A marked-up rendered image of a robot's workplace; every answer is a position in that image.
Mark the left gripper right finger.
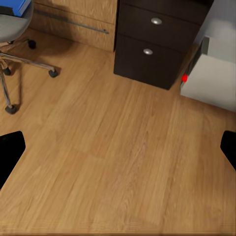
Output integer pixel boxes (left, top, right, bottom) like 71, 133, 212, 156
220, 131, 236, 170

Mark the swivel chair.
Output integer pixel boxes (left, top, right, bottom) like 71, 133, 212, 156
0, 0, 58, 114

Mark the folder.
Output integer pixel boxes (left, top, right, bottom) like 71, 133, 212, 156
0, 0, 31, 17

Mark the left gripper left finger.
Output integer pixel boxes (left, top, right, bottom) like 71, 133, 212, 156
0, 131, 26, 190

